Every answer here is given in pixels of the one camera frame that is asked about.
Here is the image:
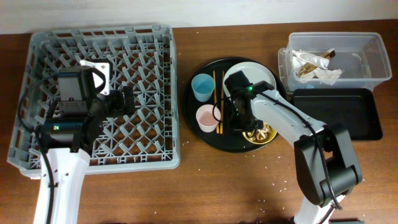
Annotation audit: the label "wooden chopstick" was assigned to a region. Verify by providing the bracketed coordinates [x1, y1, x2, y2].
[213, 70, 220, 134]
[220, 71, 224, 134]

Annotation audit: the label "brown food scraps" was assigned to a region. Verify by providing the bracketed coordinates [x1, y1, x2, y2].
[246, 123, 274, 142]

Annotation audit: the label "yellow bowl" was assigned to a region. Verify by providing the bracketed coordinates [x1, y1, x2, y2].
[241, 121, 278, 146]

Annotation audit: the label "pink plastic cup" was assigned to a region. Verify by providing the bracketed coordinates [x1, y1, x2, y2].
[196, 104, 221, 133]

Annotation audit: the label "grey round plate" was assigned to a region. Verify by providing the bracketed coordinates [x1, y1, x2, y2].
[223, 62, 277, 97]

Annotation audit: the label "blue plastic cup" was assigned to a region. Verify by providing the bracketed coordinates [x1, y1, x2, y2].
[191, 73, 215, 102]

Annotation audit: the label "white paper napkins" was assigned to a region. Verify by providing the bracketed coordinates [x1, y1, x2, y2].
[292, 50, 343, 85]

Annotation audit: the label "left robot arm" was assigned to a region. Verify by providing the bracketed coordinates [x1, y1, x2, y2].
[34, 60, 135, 223]

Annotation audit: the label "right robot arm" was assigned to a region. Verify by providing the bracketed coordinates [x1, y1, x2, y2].
[223, 71, 363, 223]

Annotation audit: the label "grey plastic dishwasher rack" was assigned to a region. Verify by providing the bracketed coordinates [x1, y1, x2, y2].
[7, 25, 180, 179]

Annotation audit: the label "clear plastic waste bin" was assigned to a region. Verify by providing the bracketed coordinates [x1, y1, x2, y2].
[278, 32, 392, 93]

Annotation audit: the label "round black serving tray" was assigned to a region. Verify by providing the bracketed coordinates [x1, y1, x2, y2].
[182, 56, 288, 154]

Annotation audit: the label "black rectangular tray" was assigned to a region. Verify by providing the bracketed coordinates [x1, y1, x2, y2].
[292, 88, 383, 141]

